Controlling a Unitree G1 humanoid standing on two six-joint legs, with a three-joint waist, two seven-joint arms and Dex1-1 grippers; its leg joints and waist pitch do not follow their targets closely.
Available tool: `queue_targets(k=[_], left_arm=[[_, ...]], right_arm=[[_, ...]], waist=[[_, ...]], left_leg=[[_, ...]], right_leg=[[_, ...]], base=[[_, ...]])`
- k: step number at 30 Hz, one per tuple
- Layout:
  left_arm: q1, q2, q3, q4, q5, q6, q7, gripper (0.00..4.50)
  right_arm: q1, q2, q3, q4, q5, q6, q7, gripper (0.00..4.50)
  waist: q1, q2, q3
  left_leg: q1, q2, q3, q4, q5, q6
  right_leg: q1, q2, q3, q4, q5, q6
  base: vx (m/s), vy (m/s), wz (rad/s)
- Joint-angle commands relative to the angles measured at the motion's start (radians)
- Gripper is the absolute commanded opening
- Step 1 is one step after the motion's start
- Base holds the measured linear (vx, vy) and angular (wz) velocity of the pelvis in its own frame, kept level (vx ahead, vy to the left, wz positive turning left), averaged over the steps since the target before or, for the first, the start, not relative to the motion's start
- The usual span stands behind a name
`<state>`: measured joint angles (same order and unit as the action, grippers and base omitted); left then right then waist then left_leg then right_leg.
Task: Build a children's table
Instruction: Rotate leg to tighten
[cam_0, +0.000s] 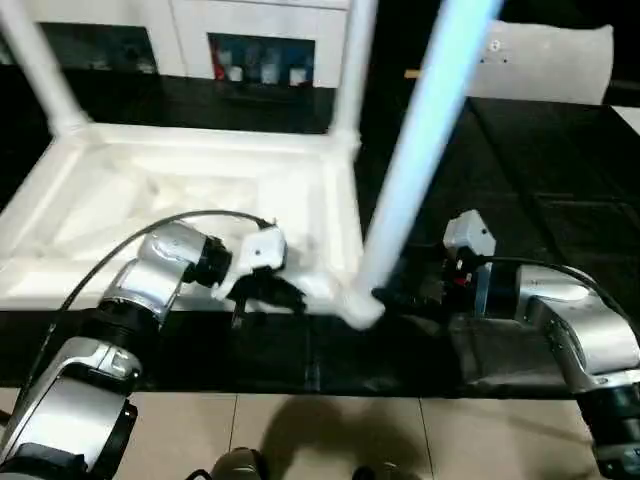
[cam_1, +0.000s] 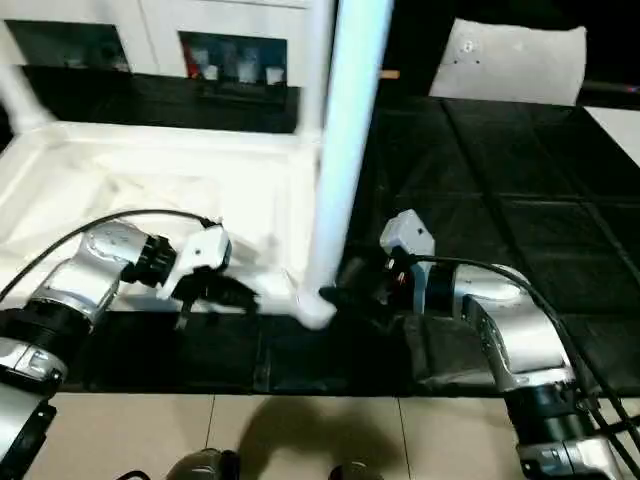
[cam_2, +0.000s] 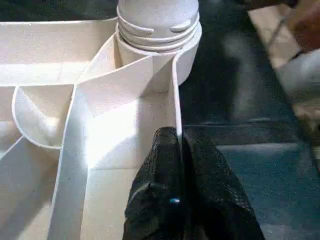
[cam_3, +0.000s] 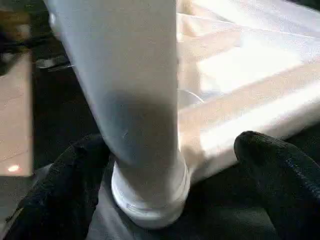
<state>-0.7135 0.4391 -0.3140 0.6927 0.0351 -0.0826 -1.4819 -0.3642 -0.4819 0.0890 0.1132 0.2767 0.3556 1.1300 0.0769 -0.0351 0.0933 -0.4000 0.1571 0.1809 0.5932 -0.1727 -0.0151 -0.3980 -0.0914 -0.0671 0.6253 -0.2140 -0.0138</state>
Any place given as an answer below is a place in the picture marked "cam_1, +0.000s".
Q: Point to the black work mat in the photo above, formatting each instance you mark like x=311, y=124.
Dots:
x=500, y=175

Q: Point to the white flat board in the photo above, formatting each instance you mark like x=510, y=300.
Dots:
x=620, y=130

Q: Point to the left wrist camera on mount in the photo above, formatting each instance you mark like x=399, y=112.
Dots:
x=205, y=250

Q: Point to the black cabinet with gold label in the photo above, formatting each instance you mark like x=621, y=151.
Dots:
x=415, y=40

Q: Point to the black horizontal bar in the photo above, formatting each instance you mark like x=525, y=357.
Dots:
x=610, y=87

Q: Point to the white cabinet with glass doors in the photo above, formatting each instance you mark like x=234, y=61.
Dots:
x=150, y=20

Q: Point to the white plastic table top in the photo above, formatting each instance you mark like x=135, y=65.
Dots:
x=150, y=165

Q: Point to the dark brown rounded object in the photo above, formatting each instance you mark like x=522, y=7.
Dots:
x=355, y=472
x=200, y=465

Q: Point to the white plastic table leg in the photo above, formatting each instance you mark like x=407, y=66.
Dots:
x=315, y=75
x=350, y=125
x=20, y=100

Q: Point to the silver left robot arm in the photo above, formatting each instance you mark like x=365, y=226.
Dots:
x=85, y=280

